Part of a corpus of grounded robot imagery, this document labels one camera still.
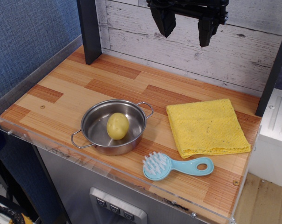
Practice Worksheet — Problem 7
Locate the yellow toy potato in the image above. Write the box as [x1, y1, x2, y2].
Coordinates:
[106, 112, 129, 140]

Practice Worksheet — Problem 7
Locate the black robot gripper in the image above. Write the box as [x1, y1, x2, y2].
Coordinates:
[146, 0, 229, 47]

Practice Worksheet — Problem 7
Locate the dark left post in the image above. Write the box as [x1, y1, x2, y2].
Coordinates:
[77, 0, 102, 65]

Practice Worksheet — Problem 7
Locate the folded yellow cloth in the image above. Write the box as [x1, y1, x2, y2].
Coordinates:
[166, 98, 251, 159]

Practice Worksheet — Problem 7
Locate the dark right post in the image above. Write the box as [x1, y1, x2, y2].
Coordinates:
[255, 0, 282, 117]

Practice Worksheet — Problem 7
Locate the silver button control panel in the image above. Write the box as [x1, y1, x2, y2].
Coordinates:
[89, 187, 148, 224]

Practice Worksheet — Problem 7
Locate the white side cabinet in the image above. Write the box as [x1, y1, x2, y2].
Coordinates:
[248, 89, 282, 187]

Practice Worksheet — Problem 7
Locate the clear acrylic guard rail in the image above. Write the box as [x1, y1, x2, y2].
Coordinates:
[0, 48, 261, 224]

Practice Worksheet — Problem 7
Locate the small steel pan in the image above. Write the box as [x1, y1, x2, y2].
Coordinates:
[71, 99, 154, 155]

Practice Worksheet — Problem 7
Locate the black and yellow bag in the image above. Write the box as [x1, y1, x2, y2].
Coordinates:
[0, 206, 34, 224]

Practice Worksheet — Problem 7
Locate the dark post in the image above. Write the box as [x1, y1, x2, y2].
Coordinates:
[77, 0, 102, 65]
[255, 0, 282, 117]

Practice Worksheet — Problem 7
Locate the light blue scrub brush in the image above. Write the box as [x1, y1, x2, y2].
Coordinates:
[142, 152, 214, 181]

